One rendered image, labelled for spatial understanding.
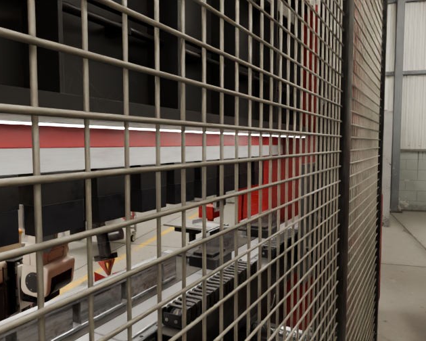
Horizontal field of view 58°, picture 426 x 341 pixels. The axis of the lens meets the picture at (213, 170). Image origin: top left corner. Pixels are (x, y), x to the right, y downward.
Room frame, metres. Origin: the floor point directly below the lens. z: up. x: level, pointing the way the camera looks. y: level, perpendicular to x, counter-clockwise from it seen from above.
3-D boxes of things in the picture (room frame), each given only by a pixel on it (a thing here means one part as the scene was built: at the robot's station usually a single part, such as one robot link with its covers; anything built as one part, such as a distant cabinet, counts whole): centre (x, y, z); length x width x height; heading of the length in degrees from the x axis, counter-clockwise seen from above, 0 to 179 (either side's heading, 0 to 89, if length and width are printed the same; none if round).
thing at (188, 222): (1.96, 0.10, 1.00); 0.26 x 0.18 x 0.01; 61
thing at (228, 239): (1.85, -0.01, 0.92); 0.39 x 0.06 x 0.10; 151
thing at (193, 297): (1.03, -0.01, 1.02); 0.44 x 0.06 x 0.04; 151
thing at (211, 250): (1.38, 0.07, 1.01); 0.26 x 0.12 x 0.05; 61
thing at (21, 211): (1.04, 0.44, 1.26); 0.15 x 0.09 x 0.17; 151
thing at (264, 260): (1.25, -0.14, 0.94); 1.02 x 0.06 x 0.12; 151
